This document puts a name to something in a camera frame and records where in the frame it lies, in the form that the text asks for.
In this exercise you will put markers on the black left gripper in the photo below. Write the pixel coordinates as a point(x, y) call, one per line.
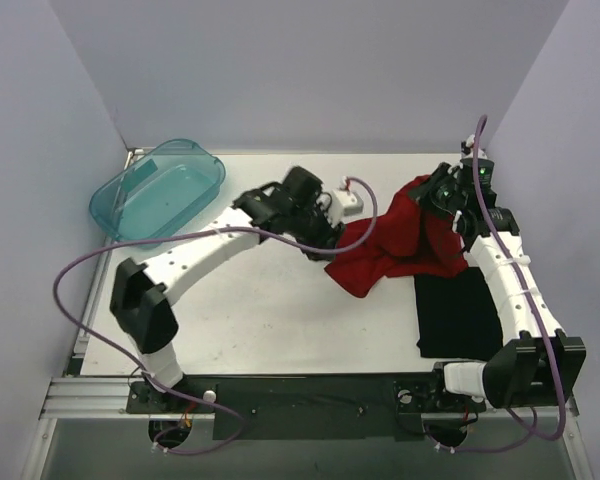
point(323, 238)

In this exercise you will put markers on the teal plastic bin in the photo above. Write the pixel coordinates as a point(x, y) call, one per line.
point(158, 194)

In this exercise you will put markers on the aluminium frame rail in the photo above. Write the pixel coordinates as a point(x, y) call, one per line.
point(85, 398)

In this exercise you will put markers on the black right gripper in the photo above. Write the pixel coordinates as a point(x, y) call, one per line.
point(431, 191)

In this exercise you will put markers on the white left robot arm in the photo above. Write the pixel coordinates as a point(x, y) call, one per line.
point(144, 293)

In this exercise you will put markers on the red t shirt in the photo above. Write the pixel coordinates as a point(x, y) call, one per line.
point(406, 241)

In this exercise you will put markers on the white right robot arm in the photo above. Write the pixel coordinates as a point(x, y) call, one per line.
point(538, 363)

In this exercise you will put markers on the folded black t shirt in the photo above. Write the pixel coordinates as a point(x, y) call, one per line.
point(457, 318)

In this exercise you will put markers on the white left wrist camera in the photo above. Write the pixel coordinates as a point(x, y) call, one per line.
point(343, 202)

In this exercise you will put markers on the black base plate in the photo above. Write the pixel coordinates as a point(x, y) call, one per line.
point(313, 407)

